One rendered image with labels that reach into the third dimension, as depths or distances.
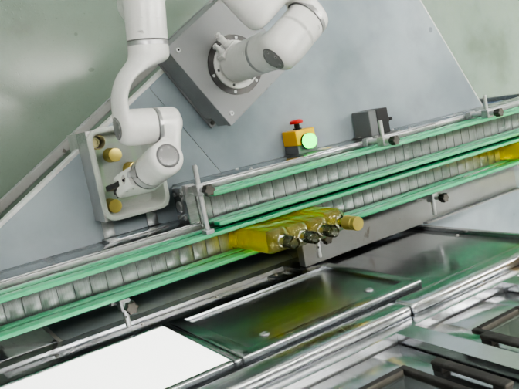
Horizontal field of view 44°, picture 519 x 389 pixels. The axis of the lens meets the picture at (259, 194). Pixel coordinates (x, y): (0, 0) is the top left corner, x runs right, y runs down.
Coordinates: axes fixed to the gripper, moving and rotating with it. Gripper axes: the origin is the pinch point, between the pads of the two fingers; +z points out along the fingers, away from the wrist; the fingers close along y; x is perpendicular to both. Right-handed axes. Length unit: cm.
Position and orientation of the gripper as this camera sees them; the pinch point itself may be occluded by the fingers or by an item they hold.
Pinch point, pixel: (127, 188)
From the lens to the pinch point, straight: 156.7
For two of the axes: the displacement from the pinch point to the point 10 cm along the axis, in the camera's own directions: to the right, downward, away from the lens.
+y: 8.4, -1.9, 5.1
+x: -2.8, -9.5, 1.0
